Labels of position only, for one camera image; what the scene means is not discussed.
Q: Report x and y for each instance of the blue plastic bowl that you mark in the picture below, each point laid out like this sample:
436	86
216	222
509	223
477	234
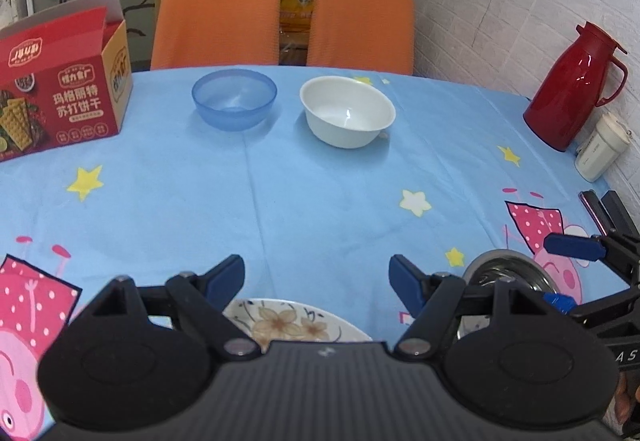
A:
234	98

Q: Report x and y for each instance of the large white floral plate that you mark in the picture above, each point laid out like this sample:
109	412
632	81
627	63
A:
280	321

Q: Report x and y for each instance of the metal bowl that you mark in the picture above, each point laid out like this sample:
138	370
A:
515	268

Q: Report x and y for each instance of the blue cartoon pig tablecloth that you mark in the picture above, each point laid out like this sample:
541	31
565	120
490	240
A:
325	201

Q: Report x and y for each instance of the cream lidded cup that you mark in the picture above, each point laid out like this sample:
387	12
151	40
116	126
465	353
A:
600	148

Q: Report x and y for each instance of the red thermos jug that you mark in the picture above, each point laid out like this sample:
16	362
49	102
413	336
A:
570	86

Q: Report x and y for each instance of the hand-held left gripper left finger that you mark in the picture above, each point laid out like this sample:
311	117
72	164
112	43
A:
226	277

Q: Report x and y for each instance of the red cracker box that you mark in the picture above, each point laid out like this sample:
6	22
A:
55	96

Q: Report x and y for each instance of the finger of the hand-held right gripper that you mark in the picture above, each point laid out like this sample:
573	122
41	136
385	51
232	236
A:
572	246
559	303

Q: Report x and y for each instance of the orange chair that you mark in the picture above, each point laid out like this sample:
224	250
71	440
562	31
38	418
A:
215	11
362	21

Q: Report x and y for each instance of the white bowl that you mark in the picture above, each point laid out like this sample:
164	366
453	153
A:
347	113

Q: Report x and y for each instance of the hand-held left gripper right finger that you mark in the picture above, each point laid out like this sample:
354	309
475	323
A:
404	282

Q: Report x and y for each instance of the smartphone in clear case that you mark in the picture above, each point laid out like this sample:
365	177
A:
592	211

